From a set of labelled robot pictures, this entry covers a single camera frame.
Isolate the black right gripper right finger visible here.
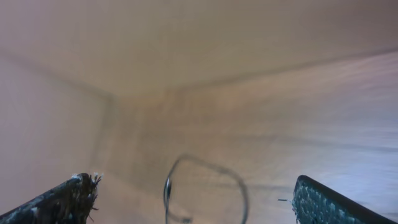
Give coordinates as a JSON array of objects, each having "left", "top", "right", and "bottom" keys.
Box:
[{"left": 292, "top": 175, "right": 397, "bottom": 224}]

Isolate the thin black cable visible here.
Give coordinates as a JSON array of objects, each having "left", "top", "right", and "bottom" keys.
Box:
[{"left": 163, "top": 154, "right": 249, "bottom": 224}]

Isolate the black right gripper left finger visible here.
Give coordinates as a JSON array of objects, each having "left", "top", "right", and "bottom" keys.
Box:
[{"left": 1, "top": 172, "right": 103, "bottom": 224}]

